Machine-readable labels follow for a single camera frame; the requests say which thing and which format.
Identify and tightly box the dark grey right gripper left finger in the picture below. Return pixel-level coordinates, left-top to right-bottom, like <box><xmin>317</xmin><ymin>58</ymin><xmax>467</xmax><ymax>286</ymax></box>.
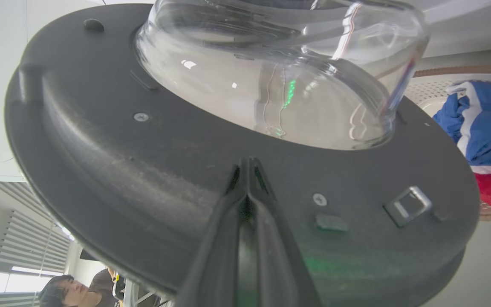
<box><xmin>175</xmin><ymin>158</ymin><xmax>249</xmax><ymax>307</ymax></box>

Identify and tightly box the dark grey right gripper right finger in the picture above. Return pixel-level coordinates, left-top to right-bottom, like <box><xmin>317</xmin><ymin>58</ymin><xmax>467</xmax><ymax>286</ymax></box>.
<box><xmin>248</xmin><ymin>157</ymin><xmax>323</xmax><ymax>307</ymax></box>

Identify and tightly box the dark grey washing machine door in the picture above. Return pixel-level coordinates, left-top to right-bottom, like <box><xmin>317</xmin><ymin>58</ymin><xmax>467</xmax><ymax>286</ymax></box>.
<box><xmin>4</xmin><ymin>0</ymin><xmax>480</xmax><ymax>307</ymax></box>

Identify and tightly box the white washing machine drum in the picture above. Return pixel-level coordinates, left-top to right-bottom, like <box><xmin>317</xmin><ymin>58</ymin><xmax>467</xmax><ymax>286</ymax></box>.
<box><xmin>405</xmin><ymin>66</ymin><xmax>491</xmax><ymax>221</ymax></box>

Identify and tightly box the white washing machine body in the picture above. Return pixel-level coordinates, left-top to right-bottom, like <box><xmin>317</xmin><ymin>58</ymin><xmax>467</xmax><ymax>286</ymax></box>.
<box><xmin>403</xmin><ymin>0</ymin><xmax>491</xmax><ymax>58</ymax></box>

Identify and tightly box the person in dark shirt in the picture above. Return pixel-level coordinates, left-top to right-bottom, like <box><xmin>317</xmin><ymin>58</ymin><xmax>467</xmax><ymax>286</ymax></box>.
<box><xmin>38</xmin><ymin>268</ymin><xmax>126</xmax><ymax>307</ymax></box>

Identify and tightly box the blue and white garment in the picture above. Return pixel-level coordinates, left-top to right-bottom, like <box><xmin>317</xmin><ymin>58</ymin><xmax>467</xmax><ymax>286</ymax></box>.
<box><xmin>432</xmin><ymin>80</ymin><xmax>491</xmax><ymax>174</ymax></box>

